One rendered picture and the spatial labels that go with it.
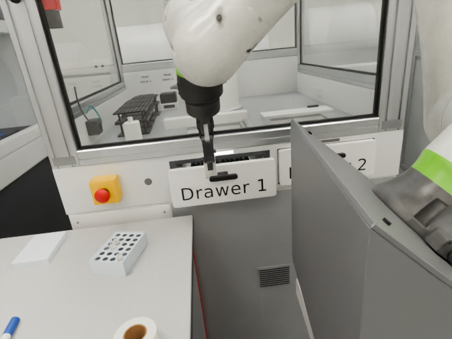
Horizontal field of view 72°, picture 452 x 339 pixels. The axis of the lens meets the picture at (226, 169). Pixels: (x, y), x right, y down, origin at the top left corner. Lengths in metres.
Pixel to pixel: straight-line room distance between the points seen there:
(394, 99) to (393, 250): 0.77
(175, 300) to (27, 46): 0.69
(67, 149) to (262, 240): 0.64
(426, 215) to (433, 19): 0.33
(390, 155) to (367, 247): 0.80
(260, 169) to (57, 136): 0.55
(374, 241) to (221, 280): 0.88
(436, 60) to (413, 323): 0.43
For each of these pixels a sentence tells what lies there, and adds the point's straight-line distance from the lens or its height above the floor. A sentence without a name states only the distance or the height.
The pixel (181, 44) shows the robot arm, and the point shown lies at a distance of 0.47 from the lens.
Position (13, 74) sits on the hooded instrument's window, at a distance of 1.66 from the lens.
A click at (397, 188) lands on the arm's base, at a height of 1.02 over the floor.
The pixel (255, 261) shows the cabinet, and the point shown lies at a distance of 1.10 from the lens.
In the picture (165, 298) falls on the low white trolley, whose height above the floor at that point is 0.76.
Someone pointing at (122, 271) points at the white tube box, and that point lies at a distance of 0.77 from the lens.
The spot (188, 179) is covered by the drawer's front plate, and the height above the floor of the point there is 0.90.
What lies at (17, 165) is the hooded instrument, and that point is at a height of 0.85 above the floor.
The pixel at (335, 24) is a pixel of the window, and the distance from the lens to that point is 0.94.
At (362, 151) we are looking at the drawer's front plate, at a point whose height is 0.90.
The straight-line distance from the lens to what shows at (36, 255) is 0.94.
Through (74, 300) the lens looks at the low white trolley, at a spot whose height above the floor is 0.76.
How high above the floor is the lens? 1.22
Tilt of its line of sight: 22 degrees down
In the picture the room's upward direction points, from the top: 6 degrees counter-clockwise
